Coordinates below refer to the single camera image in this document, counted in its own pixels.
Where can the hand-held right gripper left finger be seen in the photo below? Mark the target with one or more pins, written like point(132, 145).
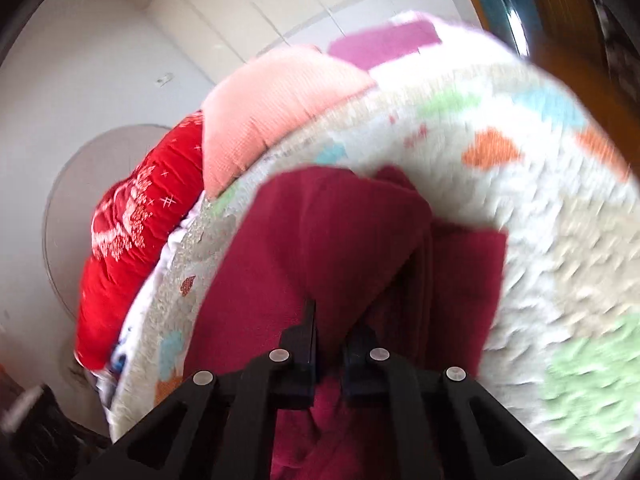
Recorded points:
point(300, 355)

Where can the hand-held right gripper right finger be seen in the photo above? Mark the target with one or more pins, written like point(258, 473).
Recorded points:
point(360, 365)

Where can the maroon hoodie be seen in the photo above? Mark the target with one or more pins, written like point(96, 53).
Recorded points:
point(325, 240)

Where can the red quilt with white print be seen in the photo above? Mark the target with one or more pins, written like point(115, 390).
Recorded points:
point(125, 270)

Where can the white heart-patterned blanket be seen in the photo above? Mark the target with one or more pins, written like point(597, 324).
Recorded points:
point(525, 240)

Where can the pink checked pillow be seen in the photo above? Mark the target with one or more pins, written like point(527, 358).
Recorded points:
point(270, 110)

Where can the dark cloth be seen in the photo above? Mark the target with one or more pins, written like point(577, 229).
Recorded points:
point(40, 440)

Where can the round grey ceiling disc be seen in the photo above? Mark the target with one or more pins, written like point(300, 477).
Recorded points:
point(80, 185)

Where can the purple pillow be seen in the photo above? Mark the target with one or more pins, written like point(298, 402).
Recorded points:
point(385, 45)

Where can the wooden door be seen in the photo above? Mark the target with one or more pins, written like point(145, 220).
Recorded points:
point(575, 25)

